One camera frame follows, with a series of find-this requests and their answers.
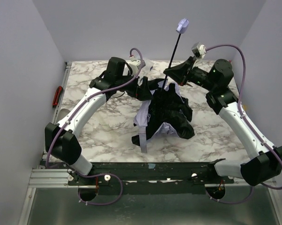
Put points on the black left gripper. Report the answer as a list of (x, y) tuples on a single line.
[(139, 88)]

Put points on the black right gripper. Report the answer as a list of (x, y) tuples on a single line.
[(185, 72)]

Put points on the lavender folding umbrella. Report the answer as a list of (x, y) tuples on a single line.
[(166, 112)]

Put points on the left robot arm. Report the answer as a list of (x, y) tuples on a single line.
[(61, 138)]

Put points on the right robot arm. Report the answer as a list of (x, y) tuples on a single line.
[(265, 158)]

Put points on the clear plastic organizer box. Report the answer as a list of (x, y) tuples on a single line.
[(148, 65)]

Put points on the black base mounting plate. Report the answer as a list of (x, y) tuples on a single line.
[(149, 178)]

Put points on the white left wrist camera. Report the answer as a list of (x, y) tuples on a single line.
[(135, 64)]

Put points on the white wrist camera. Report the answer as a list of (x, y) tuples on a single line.
[(135, 64), (199, 51)]

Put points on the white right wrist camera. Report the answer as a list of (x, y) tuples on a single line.
[(199, 51)]

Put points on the red black handled tool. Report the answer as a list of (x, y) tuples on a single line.
[(57, 96)]

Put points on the aluminium frame rail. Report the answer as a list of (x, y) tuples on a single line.
[(48, 178)]

